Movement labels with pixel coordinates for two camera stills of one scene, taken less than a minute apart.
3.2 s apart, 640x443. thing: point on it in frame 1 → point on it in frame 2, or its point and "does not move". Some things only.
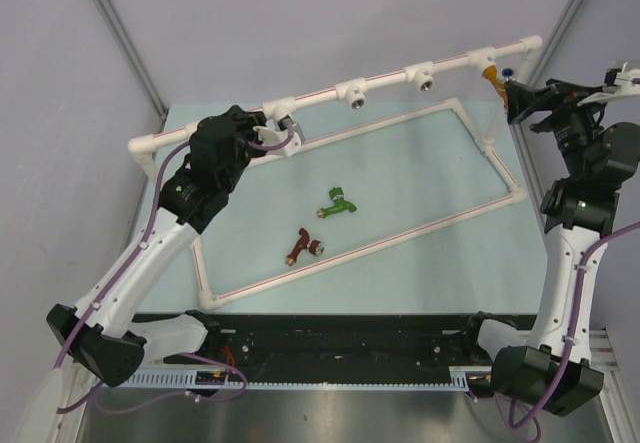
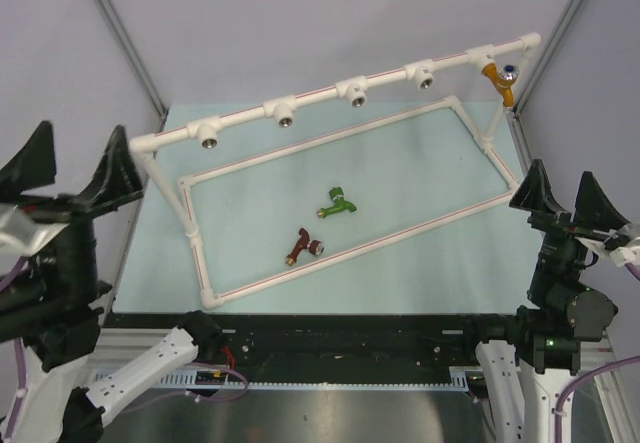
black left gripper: [246, 121] → [115, 181]
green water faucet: [339, 204] does not move
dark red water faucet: [315, 246] does not move
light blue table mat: [370, 209] does not move
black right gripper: [559, 97] → [591, 208]
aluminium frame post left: [124, 41] does not move
